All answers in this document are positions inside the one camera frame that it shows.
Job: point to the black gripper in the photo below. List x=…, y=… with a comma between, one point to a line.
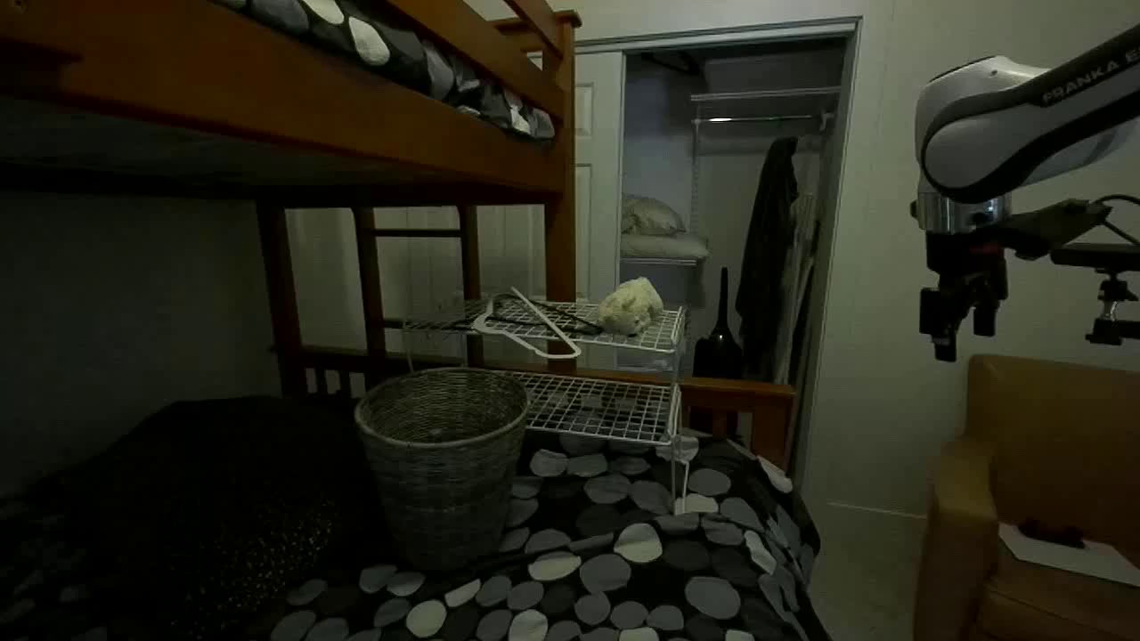
x=969, y=288

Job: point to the cream stuffed animal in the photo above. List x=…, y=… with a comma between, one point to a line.
x=633, y=308

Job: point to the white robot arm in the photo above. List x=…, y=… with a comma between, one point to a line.
x=982, y=132

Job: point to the tan leather armchair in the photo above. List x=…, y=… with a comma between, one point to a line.
x=1046, y=446

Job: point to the dark hanging coat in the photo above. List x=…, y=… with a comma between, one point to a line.
x=764, y=254

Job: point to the dark bottle in closet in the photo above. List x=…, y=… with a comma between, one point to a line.
x=718, y=353

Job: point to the white paper on armchair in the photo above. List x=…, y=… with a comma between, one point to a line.
x=1084, y=556

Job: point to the folded white closet linens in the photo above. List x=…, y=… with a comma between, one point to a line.
x=654, y=231

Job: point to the white plastic clothes hanger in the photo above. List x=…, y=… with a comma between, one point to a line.
x=535, y=327

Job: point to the woven wicker basket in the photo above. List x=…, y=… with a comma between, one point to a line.
x=441, y=453

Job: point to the upper bunk dotted bedding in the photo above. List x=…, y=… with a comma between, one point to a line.
x=393, y=50

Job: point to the black grey dotted duvet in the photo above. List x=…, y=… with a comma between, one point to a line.
x=257, y=521

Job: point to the camera mount on stand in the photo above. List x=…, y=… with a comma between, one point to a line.
x=1080, y=232

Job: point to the white wire two-tier rack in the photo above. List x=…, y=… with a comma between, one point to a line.
x=621, y=391

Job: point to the wooden bunk bed frame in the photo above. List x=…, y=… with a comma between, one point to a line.
x=149, y=162

